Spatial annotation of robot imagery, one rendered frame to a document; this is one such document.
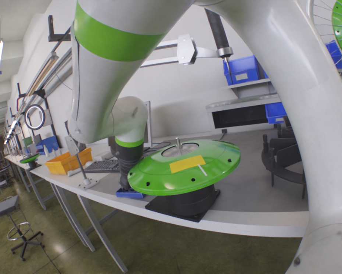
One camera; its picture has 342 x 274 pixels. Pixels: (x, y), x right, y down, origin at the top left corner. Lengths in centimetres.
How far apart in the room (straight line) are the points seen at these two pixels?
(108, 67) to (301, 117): 24
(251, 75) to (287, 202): 76
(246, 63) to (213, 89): 31
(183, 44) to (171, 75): 96
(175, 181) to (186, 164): 5
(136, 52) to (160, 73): 136
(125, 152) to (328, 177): 50
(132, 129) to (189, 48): 28
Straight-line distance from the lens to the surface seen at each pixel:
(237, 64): 128
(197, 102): 141
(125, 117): 47
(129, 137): 52
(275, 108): 127
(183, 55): 54
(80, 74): 26
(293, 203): 51
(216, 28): 55
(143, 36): 18
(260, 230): 46
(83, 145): 91
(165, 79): 153
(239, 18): 25
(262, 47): 24
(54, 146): 375
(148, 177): 40
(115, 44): 19
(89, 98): 29
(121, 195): 72
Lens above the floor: 123
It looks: 12 degrees down
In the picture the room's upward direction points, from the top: 15 degrees counter-clockwise
